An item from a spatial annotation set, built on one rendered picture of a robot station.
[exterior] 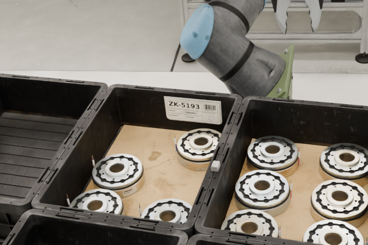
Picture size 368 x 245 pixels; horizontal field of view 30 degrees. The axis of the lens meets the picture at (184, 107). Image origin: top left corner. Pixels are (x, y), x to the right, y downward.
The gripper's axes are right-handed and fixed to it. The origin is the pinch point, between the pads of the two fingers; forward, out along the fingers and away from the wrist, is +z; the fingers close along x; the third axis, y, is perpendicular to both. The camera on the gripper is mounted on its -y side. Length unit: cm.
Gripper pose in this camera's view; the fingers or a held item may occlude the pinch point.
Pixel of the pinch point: (299, 28)
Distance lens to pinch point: 141.8
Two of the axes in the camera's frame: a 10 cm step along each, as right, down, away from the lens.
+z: 1.3, 8.4, 5.2
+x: -9.8, 0.5, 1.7
